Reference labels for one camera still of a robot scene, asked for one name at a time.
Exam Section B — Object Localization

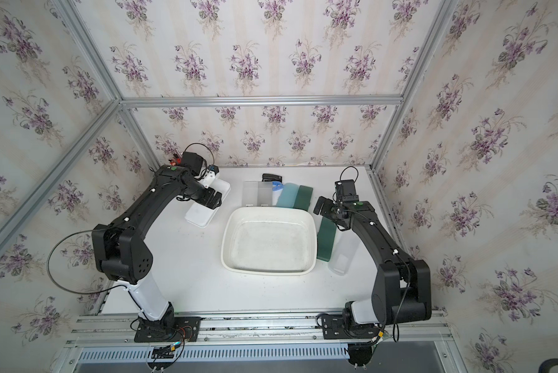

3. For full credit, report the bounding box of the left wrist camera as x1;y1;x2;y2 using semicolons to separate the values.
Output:
180;151;205;177

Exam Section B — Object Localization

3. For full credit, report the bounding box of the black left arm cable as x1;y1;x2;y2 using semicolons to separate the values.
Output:
46;229;135;296

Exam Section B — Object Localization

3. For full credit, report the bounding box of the light blue pencil case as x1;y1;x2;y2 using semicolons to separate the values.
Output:
275;183;299;208

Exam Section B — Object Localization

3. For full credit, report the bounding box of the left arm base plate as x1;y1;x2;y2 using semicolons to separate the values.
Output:
131;316;202;343

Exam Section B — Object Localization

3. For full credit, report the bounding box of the aluminium front rail frame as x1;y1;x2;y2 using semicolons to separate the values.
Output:
50;310;467;372

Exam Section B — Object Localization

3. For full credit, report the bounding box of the clear plastic box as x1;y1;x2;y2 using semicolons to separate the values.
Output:
242;181;273;207

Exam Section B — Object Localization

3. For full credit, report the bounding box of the white storage basin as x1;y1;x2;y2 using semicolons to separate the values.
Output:
221;207;318;276

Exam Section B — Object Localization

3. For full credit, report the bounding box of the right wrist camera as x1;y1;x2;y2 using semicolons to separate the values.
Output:
335;180;359;203

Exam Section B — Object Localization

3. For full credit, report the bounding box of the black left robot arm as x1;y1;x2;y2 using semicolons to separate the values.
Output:
92;165;222;329

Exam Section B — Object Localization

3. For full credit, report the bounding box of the blue tape roll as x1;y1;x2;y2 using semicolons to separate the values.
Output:
272;181;284;192

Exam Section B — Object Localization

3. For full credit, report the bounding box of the frosted clear pencil case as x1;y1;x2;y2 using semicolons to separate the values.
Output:
328;231;360;276

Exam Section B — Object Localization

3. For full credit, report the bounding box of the white pencil case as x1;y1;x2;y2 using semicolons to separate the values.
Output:
184;178;231;228

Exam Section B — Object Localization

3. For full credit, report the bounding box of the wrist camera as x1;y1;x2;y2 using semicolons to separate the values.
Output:
180;151;205;177
335;180;359;203

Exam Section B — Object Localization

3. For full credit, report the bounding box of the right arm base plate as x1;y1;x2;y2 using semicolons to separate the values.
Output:
316;312;381;340

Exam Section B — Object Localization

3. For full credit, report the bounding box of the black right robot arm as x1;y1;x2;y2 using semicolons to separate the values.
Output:
313;197;432;339

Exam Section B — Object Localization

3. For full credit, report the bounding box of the dark green pencil case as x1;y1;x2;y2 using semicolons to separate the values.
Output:
316;218;337;262
293;185;313;211

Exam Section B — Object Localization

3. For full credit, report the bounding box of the black stapler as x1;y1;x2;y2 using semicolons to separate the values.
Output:
262;173;283;183

